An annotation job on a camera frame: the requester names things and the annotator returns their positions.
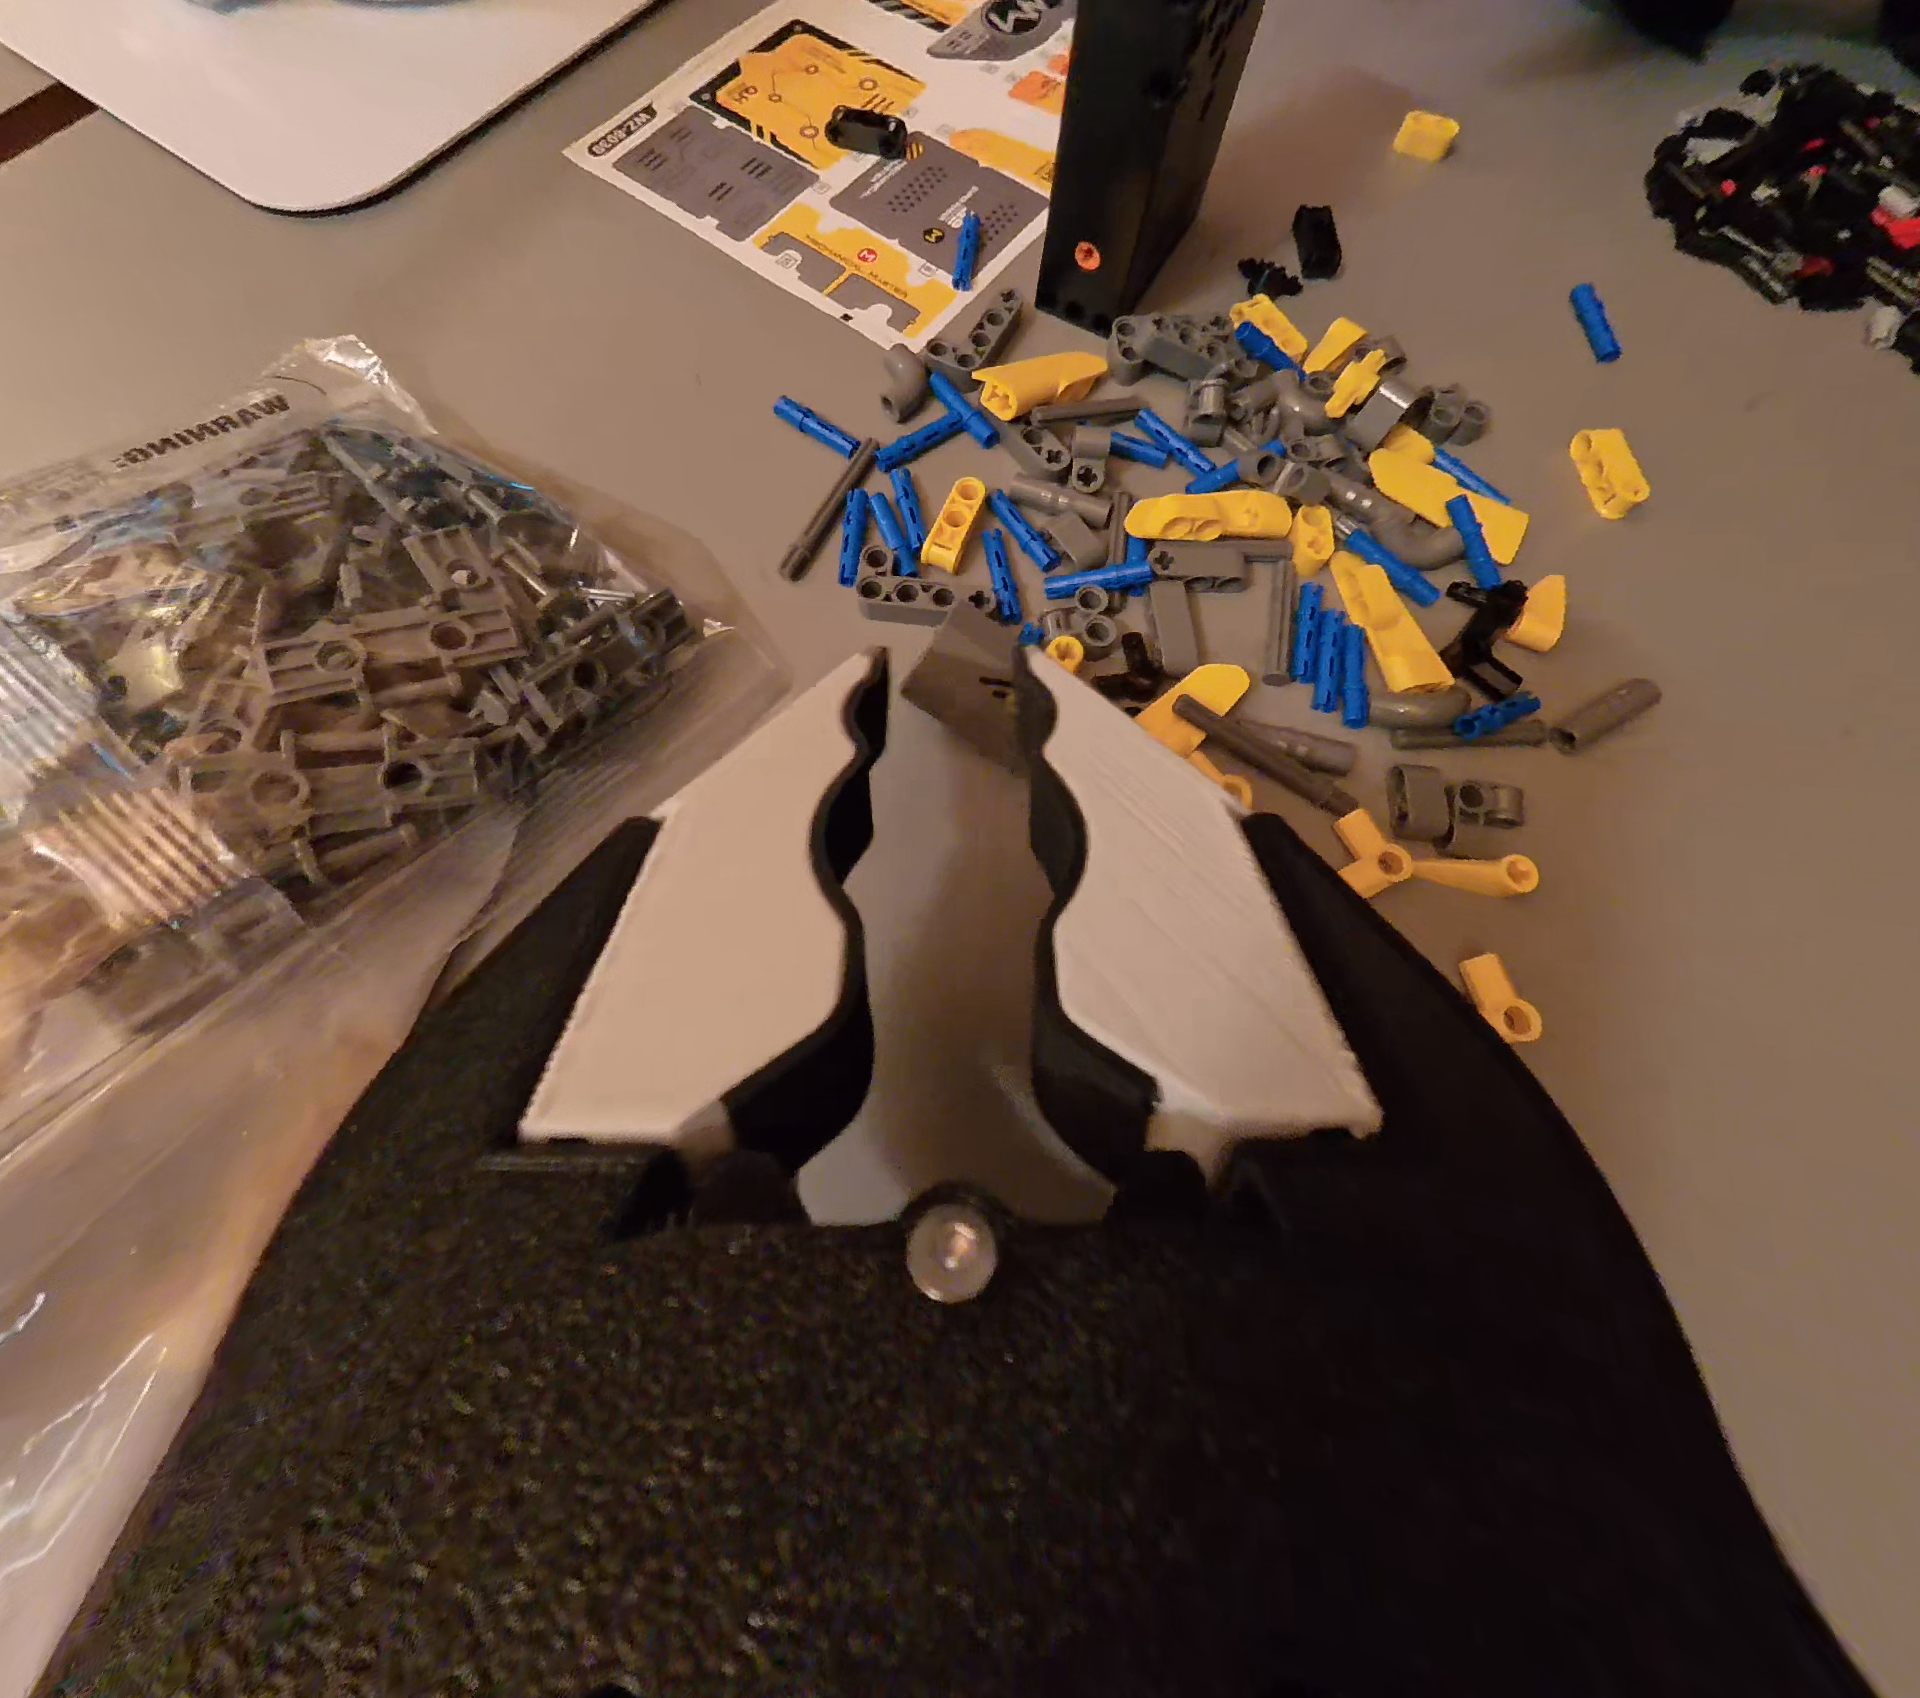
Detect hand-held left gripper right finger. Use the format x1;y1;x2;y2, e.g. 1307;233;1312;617
1014;649;1386;1183

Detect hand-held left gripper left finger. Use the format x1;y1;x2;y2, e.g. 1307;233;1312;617
517;649;894;1183

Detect grey wedge piece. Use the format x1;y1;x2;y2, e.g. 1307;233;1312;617
895;611;1052;770

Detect pile of black red pieces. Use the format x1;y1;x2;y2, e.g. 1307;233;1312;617
1641;62;1920;359

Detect pile of yellow blue pieces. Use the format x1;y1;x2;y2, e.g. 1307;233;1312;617
772;288;1668;1049

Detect clear bag of grey pieces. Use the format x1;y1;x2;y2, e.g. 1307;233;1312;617
0;333;794;1640

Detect dark grey cylinder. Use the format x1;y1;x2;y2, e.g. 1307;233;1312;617
1543;678;1664;757

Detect black perforated block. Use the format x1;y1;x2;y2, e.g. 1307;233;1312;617
1033;0;1337;333

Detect yellow grey sticker sheet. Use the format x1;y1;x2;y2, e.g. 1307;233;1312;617
561;0;1090;355

